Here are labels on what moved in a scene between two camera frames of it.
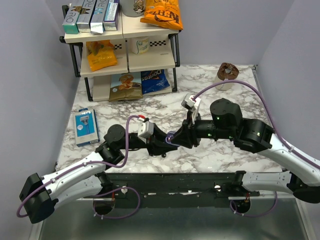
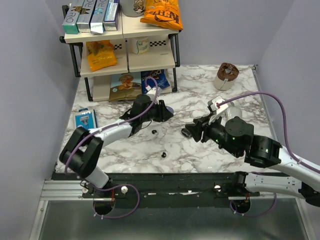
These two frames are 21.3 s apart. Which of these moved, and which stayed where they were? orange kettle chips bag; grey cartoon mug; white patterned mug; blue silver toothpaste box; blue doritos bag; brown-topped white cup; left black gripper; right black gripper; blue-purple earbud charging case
Moved: left black gripper; right black gripper; blue-purple earbud charging case
Stayed: brown-topped white cup; white patterned mug; blue silver toothpaste box; blue doritos bag; grey cartoon mug; orange kettle chips bag
